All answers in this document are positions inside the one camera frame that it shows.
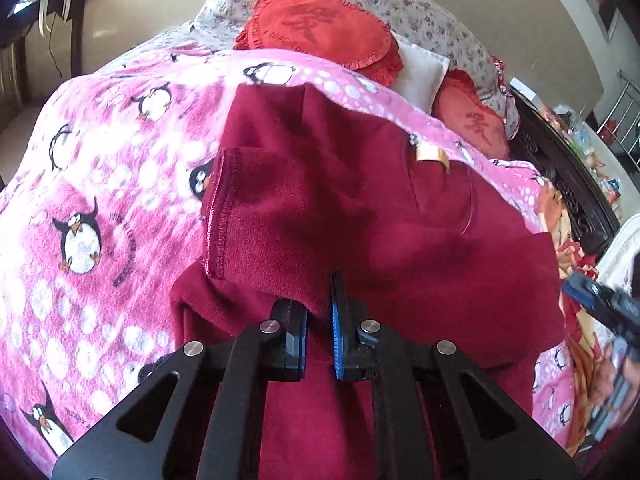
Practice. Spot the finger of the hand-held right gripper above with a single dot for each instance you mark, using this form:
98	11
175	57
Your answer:
585	290
612	390

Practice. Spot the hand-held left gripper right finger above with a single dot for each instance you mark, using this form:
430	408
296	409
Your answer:
336	330

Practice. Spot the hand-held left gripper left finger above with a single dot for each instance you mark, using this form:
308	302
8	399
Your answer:
302	345

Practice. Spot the maroon fleece garment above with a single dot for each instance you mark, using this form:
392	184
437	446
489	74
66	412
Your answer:
350	185

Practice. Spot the orange and yellow blanket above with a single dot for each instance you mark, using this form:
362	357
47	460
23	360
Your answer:
582	360

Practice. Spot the white padded cloth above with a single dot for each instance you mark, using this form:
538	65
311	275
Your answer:
622	255

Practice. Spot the dark carved wooden headboard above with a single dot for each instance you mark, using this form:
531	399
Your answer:
550	160

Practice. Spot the group of bottles and packets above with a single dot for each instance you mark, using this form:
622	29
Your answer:
585	145

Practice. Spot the metal railing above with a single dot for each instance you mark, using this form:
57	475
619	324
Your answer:
622	97

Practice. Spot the red heart-shaped pillow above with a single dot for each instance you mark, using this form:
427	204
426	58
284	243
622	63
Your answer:
470	120
320	30

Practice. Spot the white box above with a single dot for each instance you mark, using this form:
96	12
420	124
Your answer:
522	89

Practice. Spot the red floral frilled cloth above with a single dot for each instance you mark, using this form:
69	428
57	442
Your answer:
501	72

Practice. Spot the small white pillow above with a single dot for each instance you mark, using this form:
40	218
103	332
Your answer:
420	70

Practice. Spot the pink penguin print blanket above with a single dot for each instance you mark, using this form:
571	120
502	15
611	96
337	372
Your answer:
100	160

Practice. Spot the long floral pillow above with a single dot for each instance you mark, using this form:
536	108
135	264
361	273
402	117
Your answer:
410	10

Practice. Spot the short floral pillow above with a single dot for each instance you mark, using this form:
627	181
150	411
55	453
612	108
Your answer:
225	5

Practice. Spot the dark wooden desk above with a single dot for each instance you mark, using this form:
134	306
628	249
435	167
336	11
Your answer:
80	35

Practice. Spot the framed wall picture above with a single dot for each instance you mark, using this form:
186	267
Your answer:
597	0

